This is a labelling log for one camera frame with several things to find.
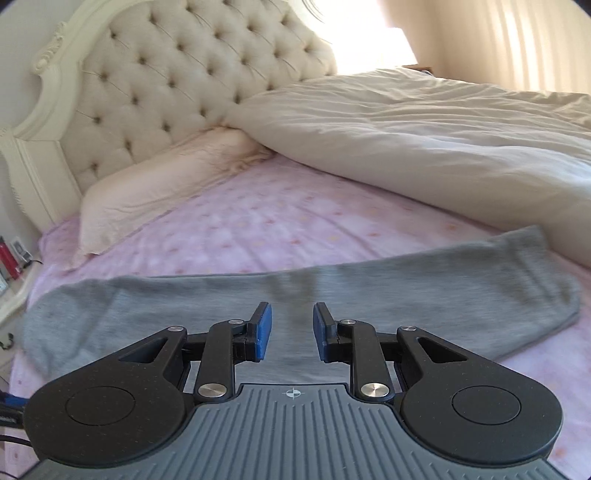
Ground red bottle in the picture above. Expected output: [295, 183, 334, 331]
[0, 237, 23, 280]

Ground cream duvet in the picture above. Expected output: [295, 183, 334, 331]
[222, 68, 591, 268]

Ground small grey box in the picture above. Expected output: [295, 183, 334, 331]
[10, 236, 34, 265]

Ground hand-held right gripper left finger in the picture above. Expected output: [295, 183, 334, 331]
[104, 301, 273, 401]

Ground grey pants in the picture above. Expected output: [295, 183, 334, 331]
[21, 225, 583, 393]

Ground cream curtain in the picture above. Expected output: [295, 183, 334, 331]
[485, 0, 591, 95]

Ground cream tufted headboard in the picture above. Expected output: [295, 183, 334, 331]
[0, 0, 340, 232]

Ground pink patterned bed sheet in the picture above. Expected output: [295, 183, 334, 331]
[9, 154, 591, 462]

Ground white nightstand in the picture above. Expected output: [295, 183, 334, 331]
[0, 261, 44, 328]

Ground black cable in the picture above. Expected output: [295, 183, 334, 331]
[0, 433, 38, 452]

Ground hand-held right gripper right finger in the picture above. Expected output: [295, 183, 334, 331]
[313, 301, 483, 401]

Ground white table lamp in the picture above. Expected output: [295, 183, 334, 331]
[332, 25, 419, 77]

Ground pale pink pillow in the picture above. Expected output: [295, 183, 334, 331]
[62, 127, 275, 271]

